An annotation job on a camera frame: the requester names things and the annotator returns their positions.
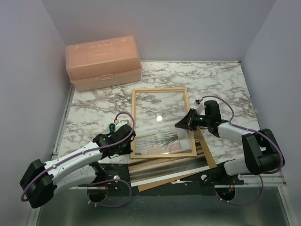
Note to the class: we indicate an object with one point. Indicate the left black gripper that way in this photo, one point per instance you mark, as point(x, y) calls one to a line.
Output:
point(128, 150)

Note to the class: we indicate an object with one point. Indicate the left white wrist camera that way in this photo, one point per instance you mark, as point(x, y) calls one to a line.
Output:
point(122, 122)

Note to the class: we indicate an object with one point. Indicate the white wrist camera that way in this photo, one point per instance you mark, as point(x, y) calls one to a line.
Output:
point(199, 106)
point(122, 122)

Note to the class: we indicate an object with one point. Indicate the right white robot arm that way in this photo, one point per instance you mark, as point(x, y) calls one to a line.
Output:
point(261, 152)

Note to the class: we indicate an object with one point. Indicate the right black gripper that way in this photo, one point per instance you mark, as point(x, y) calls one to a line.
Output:
point(187, 122)

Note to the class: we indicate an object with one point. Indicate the green handled screwdriver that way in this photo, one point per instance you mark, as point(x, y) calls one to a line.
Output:
point(112, 127)

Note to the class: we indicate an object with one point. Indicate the brown backing board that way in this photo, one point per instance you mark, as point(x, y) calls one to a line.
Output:
point(209, 158)

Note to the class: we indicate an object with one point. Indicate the pink translucent plastic box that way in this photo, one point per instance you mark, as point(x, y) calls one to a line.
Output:
point(104, 63)

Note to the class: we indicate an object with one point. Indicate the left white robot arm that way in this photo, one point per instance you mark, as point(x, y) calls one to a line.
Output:
point(42, 180)

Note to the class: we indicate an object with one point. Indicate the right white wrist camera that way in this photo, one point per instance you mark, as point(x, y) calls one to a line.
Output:
point(199, 106)

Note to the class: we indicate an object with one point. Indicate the plant photo with backing board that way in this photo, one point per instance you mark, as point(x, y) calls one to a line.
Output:
point(163, 152)

